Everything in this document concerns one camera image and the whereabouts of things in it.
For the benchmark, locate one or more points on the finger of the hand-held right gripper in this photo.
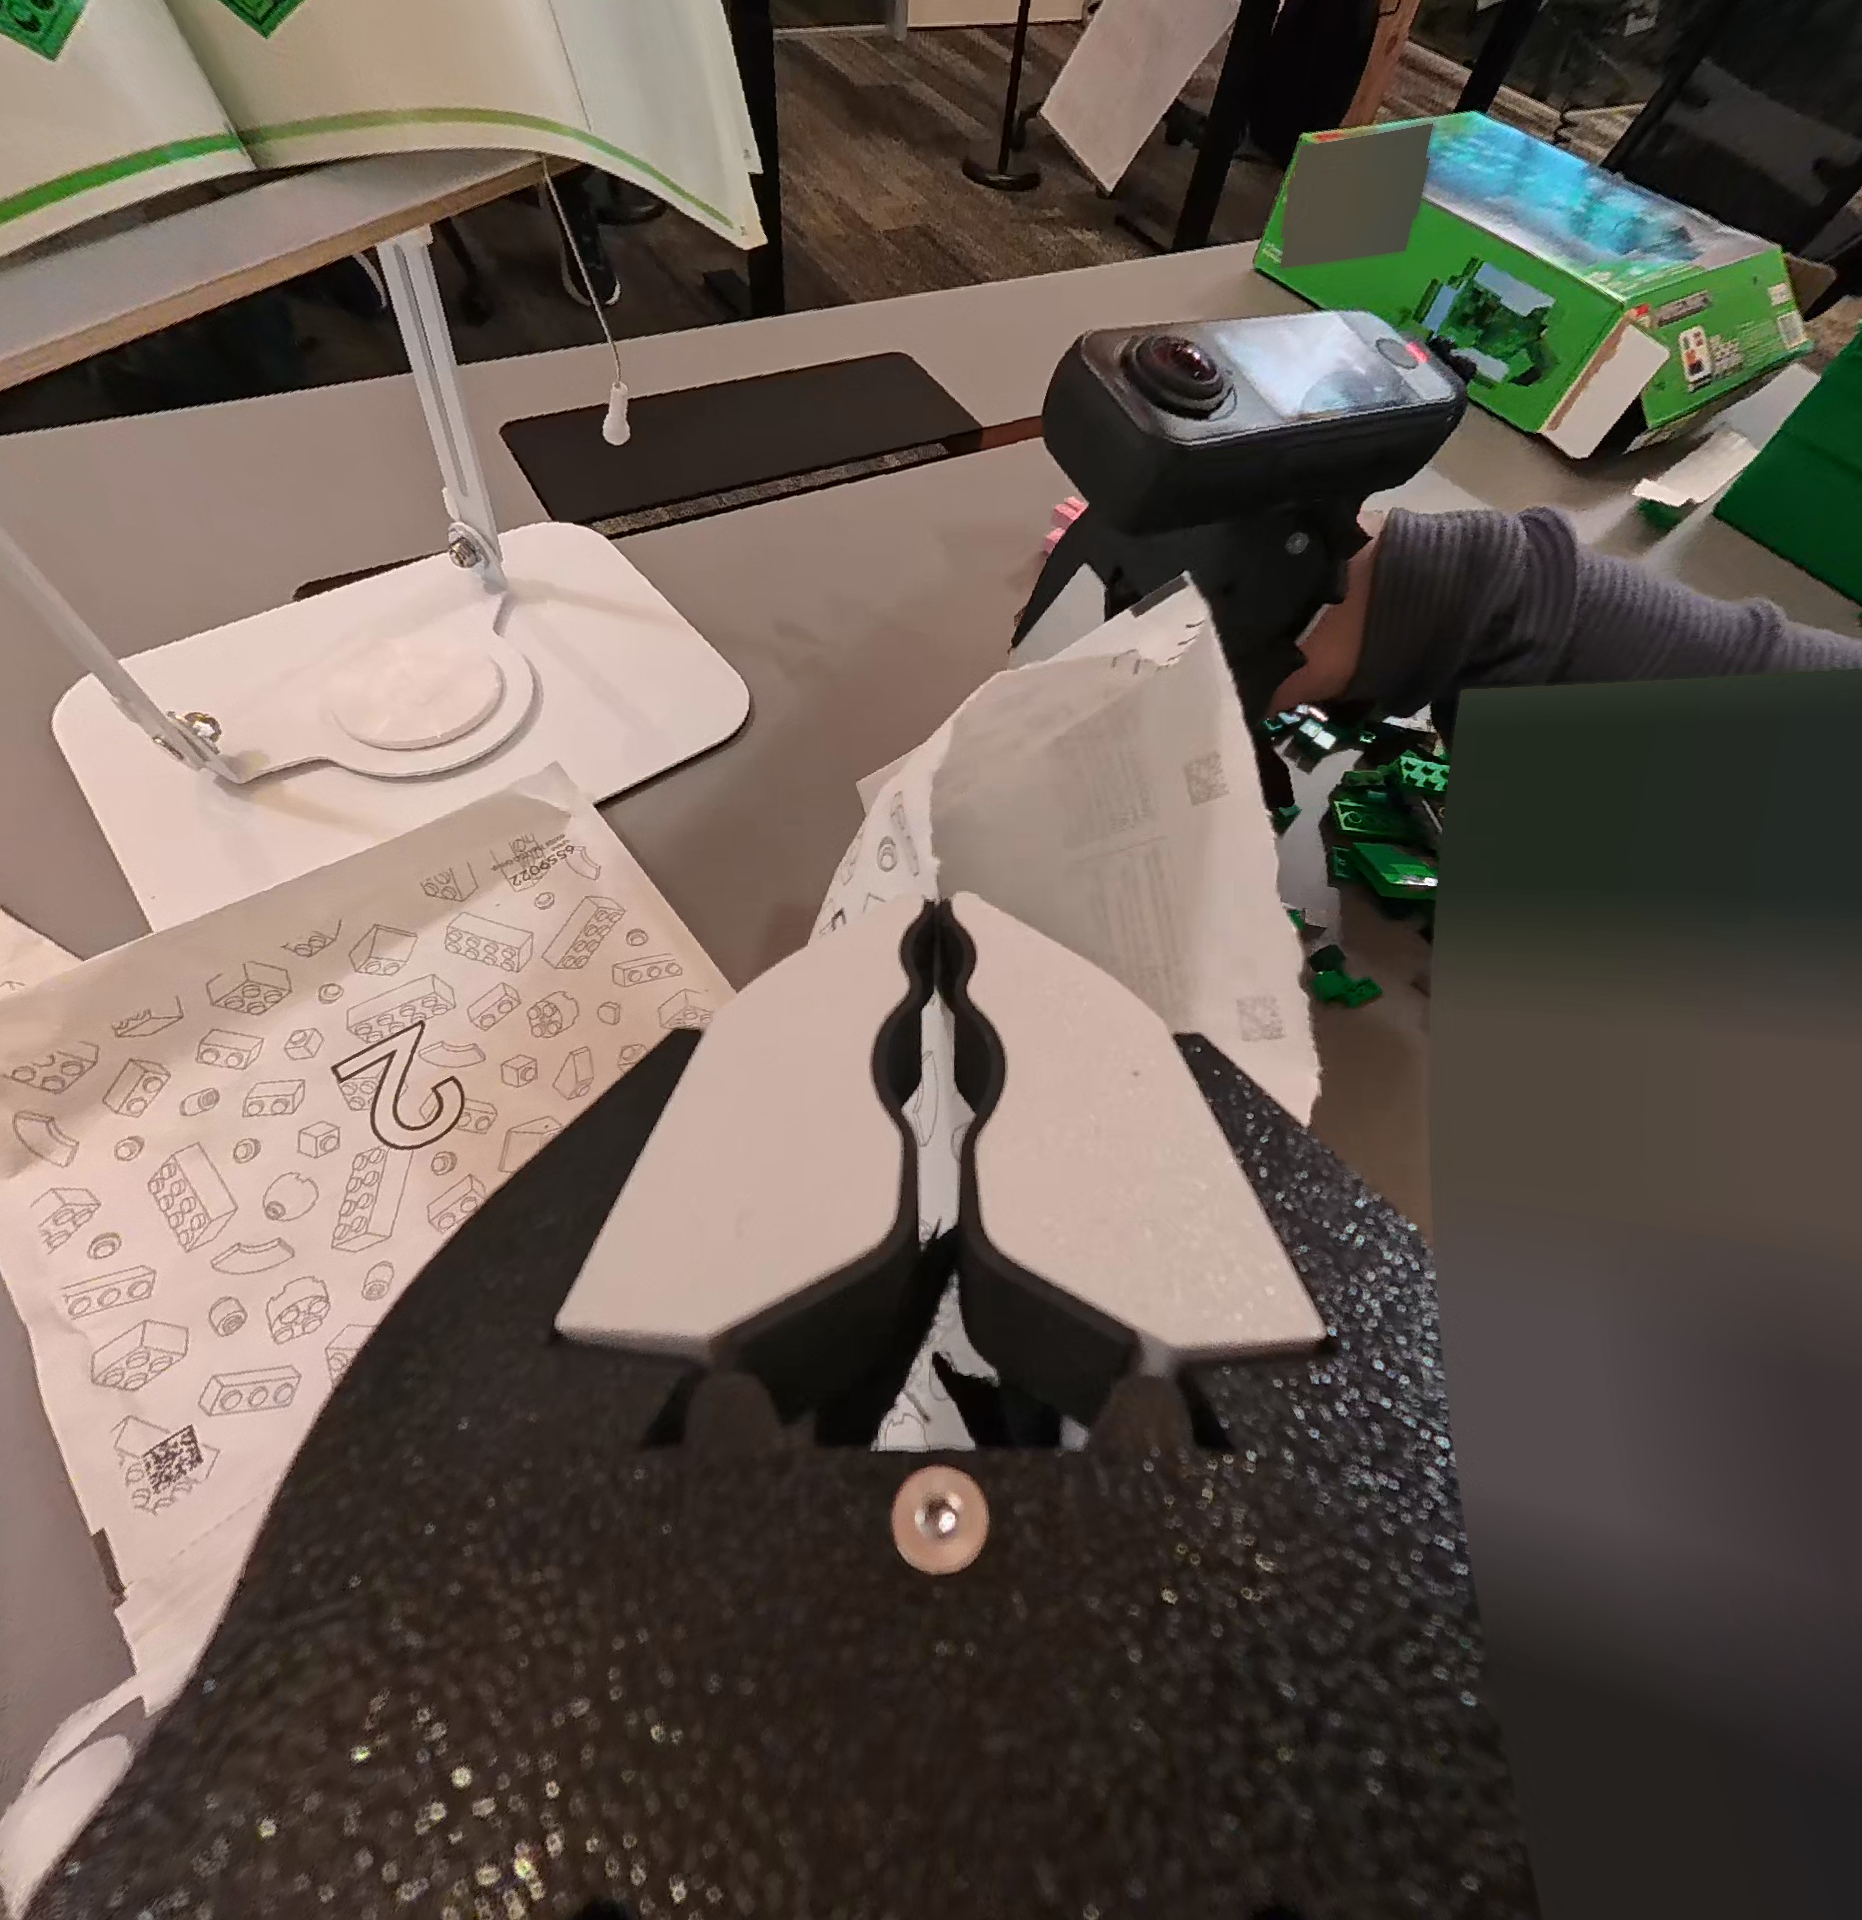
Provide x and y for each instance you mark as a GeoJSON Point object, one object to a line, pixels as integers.
{"type": "Point", "coordinates": [1090, 614]}

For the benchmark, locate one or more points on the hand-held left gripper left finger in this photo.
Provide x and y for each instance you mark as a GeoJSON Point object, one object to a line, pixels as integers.
{"type": "Point", "coordinates": [750, 1139]}

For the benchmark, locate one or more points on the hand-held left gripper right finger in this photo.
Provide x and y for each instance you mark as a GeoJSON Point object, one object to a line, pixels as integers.
{"type": "Point", "coordinates": [1126, 1155]}

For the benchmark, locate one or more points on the torn white paper bag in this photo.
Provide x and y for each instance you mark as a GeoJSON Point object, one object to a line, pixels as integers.
{"type": "Point", "coordinates": [1112, 810]}

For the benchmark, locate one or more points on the pile of green toy bricks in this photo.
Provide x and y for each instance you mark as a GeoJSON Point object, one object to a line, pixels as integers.
{"type": "Point", "coordinates": [1381, 817]}

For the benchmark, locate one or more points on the person's right hand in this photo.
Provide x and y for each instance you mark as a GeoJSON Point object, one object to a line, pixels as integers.
{"type": "Point", "coordinates": [1335, 660]}

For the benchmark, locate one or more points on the pink toy pig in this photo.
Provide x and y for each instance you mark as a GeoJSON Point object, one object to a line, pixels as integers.
{"type": "Point", "coordinates": [1070, 524]}

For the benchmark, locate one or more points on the black table leg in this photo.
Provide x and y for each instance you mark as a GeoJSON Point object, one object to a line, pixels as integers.
{"type": "Point", "coordinates": [760, 150]}
{"type": "Point", "coordinates": [1224, 119]}

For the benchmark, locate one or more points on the green toy box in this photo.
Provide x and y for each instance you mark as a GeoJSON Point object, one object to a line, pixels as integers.
{"type": "Point", "coordinates": [1563, 255]}

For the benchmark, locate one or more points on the black stanchion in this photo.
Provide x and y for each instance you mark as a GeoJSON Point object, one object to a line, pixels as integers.
{"type": "Point", "coordinates": [1007, 164]}

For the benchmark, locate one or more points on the white sign board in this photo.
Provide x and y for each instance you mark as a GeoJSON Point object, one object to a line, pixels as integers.
{"type": "Point", "coordinates": [1133, 81]}

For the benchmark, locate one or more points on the white printed paper bag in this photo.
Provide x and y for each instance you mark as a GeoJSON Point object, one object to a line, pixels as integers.
{"type": "Point", "coordinates": [270, 1200]}

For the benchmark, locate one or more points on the white book stand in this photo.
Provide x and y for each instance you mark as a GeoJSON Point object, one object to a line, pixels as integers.
{"type": "Point", "coordinates": [603, 660]}

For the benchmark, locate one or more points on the green plastic bin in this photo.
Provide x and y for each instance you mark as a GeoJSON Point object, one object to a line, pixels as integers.
{"type": "Point", "coordinates": [1816, 465]}

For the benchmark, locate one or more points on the black chair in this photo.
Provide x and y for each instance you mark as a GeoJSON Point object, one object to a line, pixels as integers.
{"type": "Point", "coordinates": [1741, 104]}

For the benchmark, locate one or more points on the crumpled printed paper bag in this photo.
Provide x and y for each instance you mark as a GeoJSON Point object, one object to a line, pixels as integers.
{"type": "Point", "coordinates": [10, 952]}

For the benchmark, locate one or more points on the open instruction booklet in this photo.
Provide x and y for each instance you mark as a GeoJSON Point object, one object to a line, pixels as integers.
{"type": "Point", "coordinates": [422, 75]}

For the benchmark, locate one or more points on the wooden post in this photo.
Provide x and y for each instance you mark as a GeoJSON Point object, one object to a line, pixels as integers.
{"type": "Point", "coordinates": [1389, 59]}

